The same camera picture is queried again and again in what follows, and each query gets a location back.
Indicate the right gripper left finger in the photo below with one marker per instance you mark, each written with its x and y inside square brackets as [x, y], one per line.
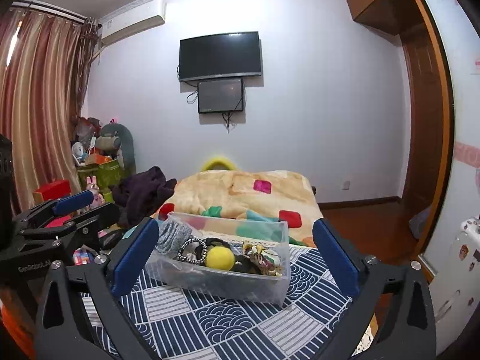
[63, 328]

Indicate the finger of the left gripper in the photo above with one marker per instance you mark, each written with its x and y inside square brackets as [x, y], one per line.
[71, 202]
[85, 226]

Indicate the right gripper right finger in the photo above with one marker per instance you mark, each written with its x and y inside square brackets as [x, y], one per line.
[408, 330]

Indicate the grey knitted item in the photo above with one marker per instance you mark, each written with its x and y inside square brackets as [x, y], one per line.
[173, 235]

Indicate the black and white tote bag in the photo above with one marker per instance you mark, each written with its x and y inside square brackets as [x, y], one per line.
[194, 252]

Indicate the yellow felt ball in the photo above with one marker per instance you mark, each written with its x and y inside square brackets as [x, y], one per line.
[220, 258]

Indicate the floral patterned cloth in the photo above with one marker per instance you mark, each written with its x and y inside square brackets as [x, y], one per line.
[266, 260]

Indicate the pink rabbit toy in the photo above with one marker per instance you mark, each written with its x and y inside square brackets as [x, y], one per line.
[92, 186]

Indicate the red box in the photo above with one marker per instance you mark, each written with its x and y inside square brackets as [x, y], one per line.
[52, 191]

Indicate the dark purple clothing pile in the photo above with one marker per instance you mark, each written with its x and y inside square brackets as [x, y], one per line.
[141, 195]

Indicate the green cardboard box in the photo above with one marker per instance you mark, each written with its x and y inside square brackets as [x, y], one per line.
[107, 174]

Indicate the white suitcase with stickers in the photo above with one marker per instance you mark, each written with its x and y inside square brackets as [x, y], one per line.
[455, 288]

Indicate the grey plush toy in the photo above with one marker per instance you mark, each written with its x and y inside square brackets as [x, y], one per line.
[117, 141]

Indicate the blue white patterned bedspread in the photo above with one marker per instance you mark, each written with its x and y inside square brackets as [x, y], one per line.
[183, 324]

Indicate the yellow green plush pillow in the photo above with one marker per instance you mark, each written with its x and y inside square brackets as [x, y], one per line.
[218, 163]

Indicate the clear plastic storage box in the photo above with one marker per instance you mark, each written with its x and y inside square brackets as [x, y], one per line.
[240, 286]

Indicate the striped red beige curtain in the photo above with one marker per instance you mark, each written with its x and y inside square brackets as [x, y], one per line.
[45, 63]

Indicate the beige colourful plush blanket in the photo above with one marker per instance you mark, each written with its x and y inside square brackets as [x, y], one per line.
[275, 196]

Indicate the brown wooden door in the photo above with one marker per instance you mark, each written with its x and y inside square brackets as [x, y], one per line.
[431, 128]

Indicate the wall power socket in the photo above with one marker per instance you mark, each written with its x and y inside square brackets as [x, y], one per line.
[346, 185]

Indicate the small black wall monitor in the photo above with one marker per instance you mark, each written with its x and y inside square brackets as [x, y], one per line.
[220, 96]

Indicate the white wall air conditioner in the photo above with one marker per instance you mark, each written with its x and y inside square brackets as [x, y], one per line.
[131, 19]

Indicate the black wall television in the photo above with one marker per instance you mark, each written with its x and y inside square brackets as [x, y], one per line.
[220, 55]

